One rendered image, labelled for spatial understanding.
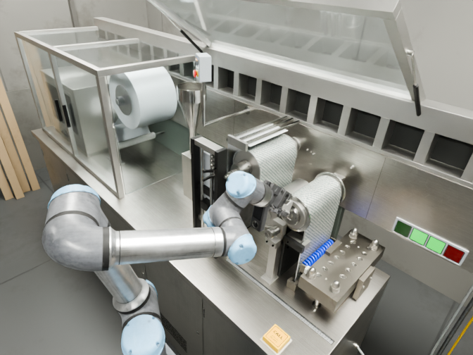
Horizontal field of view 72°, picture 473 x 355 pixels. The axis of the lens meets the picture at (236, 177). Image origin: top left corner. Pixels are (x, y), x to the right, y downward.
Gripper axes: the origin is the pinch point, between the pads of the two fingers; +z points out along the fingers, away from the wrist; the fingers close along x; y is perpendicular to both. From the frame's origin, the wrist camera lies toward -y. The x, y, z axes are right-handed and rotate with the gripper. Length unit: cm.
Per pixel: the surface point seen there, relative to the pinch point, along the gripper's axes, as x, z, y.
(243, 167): 21.6, -5.7, 7.5
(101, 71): 95, -34, 14
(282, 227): -0.1, 4.8, -5.0
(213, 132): 79, 32, 19
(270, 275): 1.4, 21.1, -26.3
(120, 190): 95, 6, -35
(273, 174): 16.2, 7.8, 11.2
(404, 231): -32.2, 33.4, 16.1
